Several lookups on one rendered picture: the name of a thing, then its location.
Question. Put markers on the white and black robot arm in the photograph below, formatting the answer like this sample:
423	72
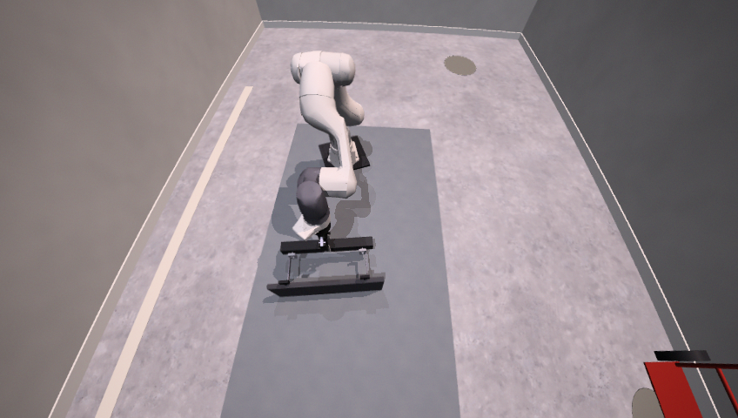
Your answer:
326	106

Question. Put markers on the black rectangular panel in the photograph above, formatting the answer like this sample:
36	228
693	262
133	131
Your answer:
327	286

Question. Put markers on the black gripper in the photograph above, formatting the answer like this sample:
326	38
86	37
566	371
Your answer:
323	236

